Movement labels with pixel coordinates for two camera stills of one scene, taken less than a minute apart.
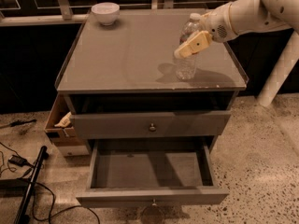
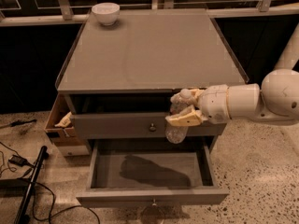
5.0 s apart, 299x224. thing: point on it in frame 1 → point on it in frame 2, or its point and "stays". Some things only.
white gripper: (217, 24) → (214, 104)
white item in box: (64, 121) stays
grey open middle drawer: (150, 172) stays
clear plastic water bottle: (186, 66) → (179, 101)
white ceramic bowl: (106, 12) stays
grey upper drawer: (151, 125) stays
